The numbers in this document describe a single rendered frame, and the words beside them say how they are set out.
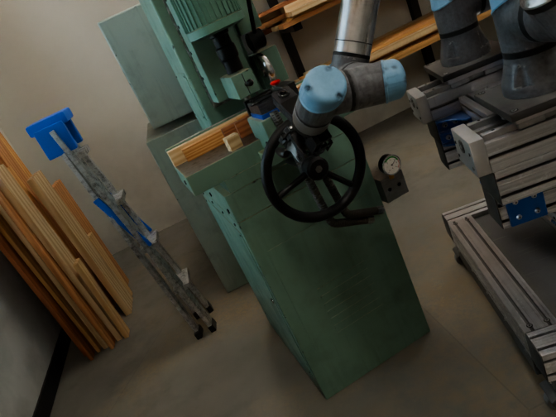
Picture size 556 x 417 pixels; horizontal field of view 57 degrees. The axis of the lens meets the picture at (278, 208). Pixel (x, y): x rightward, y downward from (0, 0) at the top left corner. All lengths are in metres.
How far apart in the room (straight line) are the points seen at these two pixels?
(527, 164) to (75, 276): 2.12
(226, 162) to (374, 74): 0.61
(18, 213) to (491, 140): 2.09
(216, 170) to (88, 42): 2.55
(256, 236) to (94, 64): 2.58
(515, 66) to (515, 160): 0.21
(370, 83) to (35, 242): 2.02
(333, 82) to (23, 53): 3.20
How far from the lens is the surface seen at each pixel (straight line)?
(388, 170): 1.54
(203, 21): 1.48
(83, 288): 2.74
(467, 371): 1.75
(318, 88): 0.87
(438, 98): 1.70
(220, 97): 1.64
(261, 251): 1.50
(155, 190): 3.96
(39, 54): 3.90
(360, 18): 1.05
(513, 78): 1.26
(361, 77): 0.92
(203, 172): 1.40
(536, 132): 1.27
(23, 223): 2.64
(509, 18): 1.22
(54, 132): 2.17
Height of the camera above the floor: 1.23
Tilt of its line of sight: 21 degrees down
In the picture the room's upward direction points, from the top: 25 degrees counter-clockwise
